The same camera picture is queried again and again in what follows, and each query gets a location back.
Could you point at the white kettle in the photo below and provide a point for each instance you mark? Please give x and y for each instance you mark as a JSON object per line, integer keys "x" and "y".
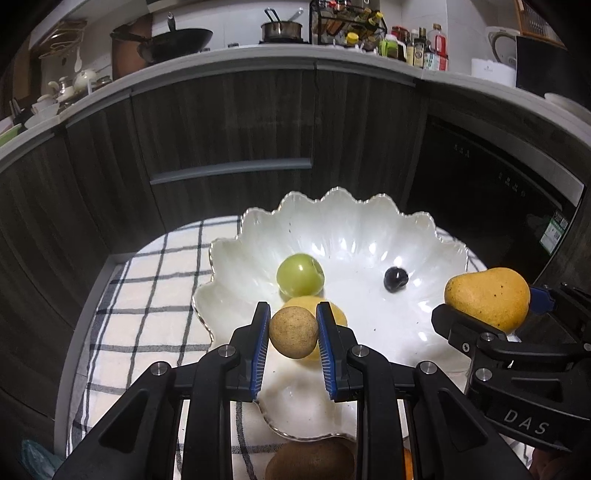
{"x": 501, "y": 46}

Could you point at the white checkered cloth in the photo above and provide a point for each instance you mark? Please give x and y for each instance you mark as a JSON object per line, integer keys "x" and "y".
{"x": 152, "y": 295}

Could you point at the brown cutting board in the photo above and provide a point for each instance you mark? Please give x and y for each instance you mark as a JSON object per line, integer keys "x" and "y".
{"x": 122, "y": 60}

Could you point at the small round brown fruit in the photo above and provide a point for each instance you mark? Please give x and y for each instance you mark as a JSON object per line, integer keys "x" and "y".
{"x": 293, "y": 333}

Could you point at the pale blue plastic bag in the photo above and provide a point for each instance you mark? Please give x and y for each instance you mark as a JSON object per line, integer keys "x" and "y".
{"x": 39, "y": 461}

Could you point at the dark wood kitchen cabinets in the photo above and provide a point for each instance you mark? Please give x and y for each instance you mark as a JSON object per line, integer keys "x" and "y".
{"x": 231, "y": 120}

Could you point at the white scalloped bowl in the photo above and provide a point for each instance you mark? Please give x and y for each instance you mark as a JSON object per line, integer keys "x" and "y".
{"x": 360, "y": 240}

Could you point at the white plate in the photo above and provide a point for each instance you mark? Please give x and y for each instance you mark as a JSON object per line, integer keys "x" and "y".
{"x": 570, "y": 106}

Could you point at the black microwave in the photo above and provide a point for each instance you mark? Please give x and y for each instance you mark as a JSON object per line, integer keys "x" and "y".
{"x": 535, "y": 64}

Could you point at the dark glass bottle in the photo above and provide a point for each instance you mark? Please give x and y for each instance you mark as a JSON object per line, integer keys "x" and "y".
{"x": 419, "y": 48}

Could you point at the white spatula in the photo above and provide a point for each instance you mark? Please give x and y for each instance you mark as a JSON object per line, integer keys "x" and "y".
{"x": 78, "y": 57}

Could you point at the wooden wall rack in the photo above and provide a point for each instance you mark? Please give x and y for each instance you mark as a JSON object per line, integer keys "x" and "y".
{"x": 62, "y": 39}

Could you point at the black spice rack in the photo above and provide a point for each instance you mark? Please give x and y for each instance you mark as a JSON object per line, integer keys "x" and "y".
{"x": 346, "y": 23}

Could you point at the white box appliance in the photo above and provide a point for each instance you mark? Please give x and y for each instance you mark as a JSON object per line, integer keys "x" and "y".
{"x": 491, "y": 71}

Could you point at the white teapot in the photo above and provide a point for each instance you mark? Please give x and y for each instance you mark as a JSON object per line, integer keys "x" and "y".
{"x": 85, "y": 79}

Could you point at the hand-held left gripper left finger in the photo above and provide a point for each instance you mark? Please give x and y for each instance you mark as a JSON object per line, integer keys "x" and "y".
{"x": 261, "y": 350}

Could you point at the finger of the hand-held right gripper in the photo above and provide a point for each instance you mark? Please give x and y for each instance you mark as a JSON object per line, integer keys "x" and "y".
{"x": 455, "y": 330}
{"x": 540, "y": 300}

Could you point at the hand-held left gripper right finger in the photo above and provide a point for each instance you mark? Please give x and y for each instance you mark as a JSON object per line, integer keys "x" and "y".
{"x": 325, "y": 355}

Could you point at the black dishwasher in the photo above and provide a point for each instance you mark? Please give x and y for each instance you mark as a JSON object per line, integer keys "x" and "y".
{"x": 461, "y": 194}

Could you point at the green apple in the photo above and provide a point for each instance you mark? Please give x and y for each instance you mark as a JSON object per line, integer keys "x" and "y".
{"x": 300, "y": 275}

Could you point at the wooden ribbed glass cabinet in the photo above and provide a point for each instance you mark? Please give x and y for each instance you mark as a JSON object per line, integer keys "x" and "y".
{"x": 540, "y": 21}

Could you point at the dark purple grape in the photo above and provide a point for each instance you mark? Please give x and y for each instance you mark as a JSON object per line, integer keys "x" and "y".
{"x": 395, "y": 279}

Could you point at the red bottle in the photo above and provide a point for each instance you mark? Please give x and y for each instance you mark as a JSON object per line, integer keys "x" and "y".
{"x": 440, "y": 48}

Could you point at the yellow lemon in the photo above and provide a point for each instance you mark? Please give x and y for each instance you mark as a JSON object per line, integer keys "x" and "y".
{"x": 300, "y": 302}

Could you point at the black wok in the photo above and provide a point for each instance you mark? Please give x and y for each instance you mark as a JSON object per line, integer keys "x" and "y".
{"x": 180, "y": 44}

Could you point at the green basin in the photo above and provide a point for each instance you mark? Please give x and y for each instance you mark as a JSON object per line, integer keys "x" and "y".
{"x": 11, "y": 134}

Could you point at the brown kiwi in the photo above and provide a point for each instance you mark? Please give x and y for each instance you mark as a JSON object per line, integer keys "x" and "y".
{"x": 309, "y": 461}

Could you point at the steel saucepan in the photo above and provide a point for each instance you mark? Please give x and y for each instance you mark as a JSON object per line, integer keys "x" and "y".
{"x": 281, "y": 31}

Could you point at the yellow pear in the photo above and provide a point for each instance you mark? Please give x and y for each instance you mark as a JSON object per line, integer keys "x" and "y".
{"x": 489, "y": 295}

